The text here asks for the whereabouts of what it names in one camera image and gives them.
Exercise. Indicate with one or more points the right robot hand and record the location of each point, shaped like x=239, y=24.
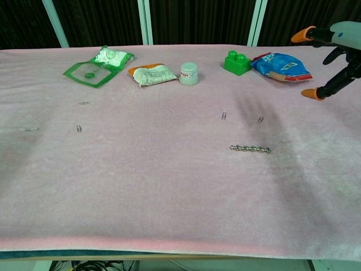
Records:
x=347, y=34

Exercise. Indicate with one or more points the silver magnetic ball chain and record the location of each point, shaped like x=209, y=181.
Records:
x=251, y=148

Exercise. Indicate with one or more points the blue snack bag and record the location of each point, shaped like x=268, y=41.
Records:
x=282, y=67

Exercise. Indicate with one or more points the green toy brick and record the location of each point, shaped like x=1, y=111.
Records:
x=237, y=66

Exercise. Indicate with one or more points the black pleated curtain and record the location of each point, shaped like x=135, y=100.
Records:
x=197, y=19

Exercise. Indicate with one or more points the small white jar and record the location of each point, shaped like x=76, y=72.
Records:
x=189, y=74

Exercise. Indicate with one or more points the orange white powder packet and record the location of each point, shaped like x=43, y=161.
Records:
x=153, y=74

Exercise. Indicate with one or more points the pink table cloth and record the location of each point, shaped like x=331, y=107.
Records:
x=169, y=183

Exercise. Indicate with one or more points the green plastic packet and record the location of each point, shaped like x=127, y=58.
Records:
x=112, y=56

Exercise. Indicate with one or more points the white frame post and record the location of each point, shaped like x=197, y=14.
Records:
x=145, y=22
x=256, y=22
x=56, y=25

